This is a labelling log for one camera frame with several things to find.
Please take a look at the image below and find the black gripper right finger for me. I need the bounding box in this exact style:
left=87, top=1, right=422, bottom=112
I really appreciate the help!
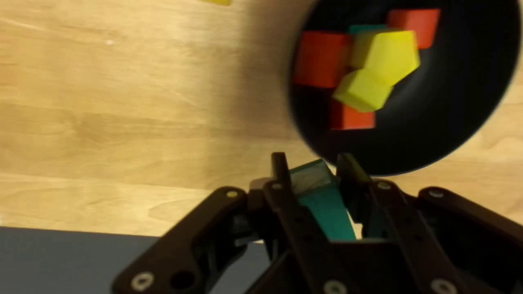
left=335, top=153, right=523, bottom=294

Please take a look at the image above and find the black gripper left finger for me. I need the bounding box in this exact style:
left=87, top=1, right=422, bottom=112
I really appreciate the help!
left=111, top=152, right=350, bottom=294

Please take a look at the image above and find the tall green block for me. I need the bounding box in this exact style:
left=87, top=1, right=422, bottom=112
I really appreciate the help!
left=286, top=158, right=394, bottom=243

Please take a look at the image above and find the yellow pentagon block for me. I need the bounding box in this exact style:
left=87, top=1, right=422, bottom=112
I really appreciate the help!
left=348, top=29, right=422, bottom=88

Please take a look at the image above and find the orange-red cube block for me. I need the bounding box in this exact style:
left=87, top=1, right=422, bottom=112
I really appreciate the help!
left=293, top=29, right=353, bottom=90

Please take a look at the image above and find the teal block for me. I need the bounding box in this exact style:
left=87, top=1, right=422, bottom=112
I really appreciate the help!
left=348, top=23, right=391, bottom=37

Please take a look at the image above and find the black bowl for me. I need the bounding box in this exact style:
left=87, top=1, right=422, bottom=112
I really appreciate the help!
left=286, top=0, right=522, bottom=178

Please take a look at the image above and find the small red block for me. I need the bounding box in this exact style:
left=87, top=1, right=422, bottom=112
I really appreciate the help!
left=327, top=98, right=379, bottom=132

